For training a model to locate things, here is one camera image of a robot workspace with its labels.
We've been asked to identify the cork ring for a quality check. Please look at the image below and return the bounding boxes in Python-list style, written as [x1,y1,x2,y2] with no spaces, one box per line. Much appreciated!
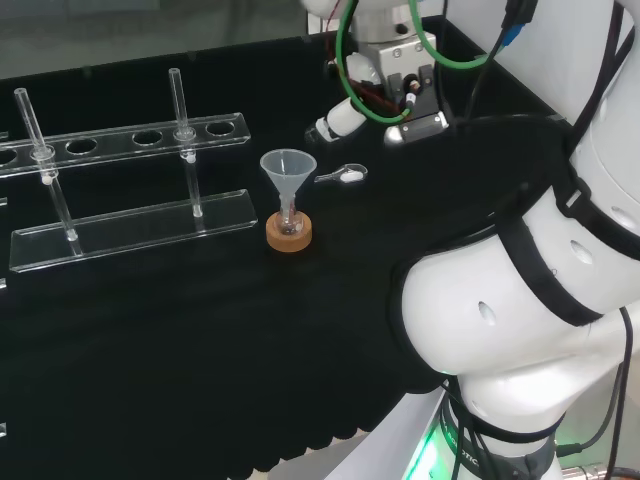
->
[265,211,316,253]

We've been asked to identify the small round-bottom glass flask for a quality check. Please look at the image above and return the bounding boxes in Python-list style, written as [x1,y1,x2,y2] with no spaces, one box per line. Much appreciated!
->
[277,195,304,237]

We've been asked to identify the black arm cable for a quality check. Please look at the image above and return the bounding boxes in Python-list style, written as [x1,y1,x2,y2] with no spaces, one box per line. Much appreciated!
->
[553,304,640,480]

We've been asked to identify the clear plastic funnel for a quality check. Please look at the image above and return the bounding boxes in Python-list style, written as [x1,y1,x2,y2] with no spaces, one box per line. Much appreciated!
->
[259,150,318,217]

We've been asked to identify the clear acrylic funnel stand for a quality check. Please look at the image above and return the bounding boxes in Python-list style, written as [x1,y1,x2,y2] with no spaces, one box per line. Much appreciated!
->
[0,66,259,275]

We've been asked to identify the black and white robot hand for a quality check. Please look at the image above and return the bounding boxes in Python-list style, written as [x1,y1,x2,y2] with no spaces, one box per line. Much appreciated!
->
[304,39,450,147]

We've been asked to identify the black bench cloth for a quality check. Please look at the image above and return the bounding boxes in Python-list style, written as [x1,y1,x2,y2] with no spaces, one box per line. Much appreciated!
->
[0,18,574,476]

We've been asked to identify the green cable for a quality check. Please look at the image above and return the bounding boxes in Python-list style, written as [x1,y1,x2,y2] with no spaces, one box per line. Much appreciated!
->
[335,0,494,126]

